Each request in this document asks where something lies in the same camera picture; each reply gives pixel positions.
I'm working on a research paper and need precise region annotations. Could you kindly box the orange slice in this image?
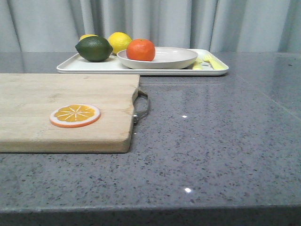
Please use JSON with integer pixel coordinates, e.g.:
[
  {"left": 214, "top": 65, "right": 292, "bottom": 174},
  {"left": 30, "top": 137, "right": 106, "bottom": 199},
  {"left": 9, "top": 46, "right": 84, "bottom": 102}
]
[{"left": 49, "top": 104, "right": 101, "bottom": 128}]

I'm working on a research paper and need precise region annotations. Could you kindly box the green lime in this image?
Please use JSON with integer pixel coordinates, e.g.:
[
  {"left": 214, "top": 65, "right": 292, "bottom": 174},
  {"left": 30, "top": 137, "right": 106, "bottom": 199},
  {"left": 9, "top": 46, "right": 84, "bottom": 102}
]
[{"left": 75, "top": 36, "right": 113, "bottom": 62}]

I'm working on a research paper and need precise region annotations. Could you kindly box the beige round plate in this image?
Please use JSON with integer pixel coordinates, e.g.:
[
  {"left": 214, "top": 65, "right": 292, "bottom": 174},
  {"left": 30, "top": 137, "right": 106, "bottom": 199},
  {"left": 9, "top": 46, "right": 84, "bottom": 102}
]
[{"left": 117, "top": 47, "right": 198, "bottom": 69}]

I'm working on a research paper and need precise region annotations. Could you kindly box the grey curtain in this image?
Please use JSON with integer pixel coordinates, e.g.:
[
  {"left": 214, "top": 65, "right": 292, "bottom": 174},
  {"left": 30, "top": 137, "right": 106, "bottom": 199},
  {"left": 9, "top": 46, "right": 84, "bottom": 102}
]
[{"left": 0, "top": 0, "right": 301, "bottom": 53}]

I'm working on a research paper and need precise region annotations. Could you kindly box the yellow plastic knife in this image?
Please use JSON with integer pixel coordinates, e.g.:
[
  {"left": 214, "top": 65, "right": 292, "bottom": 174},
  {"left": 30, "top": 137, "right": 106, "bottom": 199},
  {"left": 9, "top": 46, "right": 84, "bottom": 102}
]
[{"left": 192, "top": 58, "right": 203, "bottom": 70}]

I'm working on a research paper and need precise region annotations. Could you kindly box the yellow plastic fork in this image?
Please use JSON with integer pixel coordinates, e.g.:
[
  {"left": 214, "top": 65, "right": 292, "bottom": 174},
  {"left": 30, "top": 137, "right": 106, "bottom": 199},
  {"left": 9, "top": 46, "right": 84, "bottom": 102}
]
[{"left": 203, "top": 54, "right": 225, "bottom": 70}]

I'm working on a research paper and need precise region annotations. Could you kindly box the metal cutting board handle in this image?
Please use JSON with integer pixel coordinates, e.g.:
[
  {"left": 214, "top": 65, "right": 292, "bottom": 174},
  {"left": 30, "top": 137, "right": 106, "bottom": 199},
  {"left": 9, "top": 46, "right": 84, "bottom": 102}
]
[{"left": 132, "top": 88, "right": 151, "bottom": 125}]

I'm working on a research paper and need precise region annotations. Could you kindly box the yellow lemon behind lime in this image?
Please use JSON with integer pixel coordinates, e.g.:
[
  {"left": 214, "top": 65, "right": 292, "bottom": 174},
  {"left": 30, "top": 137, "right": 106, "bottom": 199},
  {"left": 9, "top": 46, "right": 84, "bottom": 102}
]
[{"left": 79, "top": 34, "right": 97, "bottom": 41}]

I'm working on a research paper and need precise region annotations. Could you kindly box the wooden cutting board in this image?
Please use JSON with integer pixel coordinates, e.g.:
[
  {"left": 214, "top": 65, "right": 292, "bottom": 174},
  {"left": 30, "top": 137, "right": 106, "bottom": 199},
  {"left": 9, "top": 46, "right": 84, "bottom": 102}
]
[{"left": 0, "top": 73, "right": 140, "bottom": 153}]

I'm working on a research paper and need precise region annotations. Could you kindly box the orange mandarin fruit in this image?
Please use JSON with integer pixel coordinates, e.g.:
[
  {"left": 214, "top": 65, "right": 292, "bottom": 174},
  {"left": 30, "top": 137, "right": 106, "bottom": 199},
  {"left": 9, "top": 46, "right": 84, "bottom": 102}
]
[{"left": 126, "top": 38, "right": 155, "bottom": 61}]

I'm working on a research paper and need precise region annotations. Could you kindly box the white rectangular tray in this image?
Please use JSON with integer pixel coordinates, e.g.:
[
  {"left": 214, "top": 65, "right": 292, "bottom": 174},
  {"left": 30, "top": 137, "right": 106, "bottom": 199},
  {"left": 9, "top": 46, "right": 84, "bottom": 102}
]
[{"left": 56, "top": 49, "right": 229, "bottom": 76}]

